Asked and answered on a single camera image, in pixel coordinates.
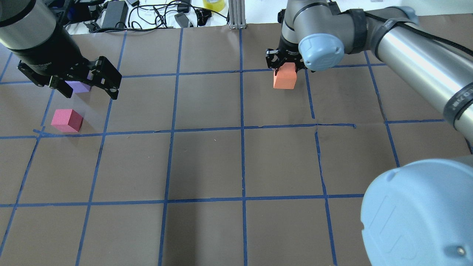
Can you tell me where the black power adapter brick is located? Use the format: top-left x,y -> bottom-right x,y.
101,0 -> 128,29

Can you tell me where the pink foam cube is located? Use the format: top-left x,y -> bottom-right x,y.
51,109 -> 84,133

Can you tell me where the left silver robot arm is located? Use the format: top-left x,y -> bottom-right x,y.
0,0 -> 122,100

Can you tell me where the brown paper table mat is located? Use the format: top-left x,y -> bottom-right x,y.
0,24 -> 472,266

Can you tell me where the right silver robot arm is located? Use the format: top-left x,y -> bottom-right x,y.
265,0 -> 472,266

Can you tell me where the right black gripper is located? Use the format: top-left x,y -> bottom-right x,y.
265,39 -> 307,72

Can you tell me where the aluminium frame post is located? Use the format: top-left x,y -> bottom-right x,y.
228,0 -> 247,29

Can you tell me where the purple foam cube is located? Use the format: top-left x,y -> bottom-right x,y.
66,81 -> 91,94

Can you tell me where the yellow tape roll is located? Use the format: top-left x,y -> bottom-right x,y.
202,0 -> 226,12

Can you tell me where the small black power brick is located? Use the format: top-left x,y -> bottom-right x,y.
174,12 -> 194,28

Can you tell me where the orange foam cube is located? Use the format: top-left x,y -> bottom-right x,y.
273,62 -> 297,89

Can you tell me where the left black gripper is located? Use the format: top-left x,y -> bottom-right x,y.
17,26 -> 123,100

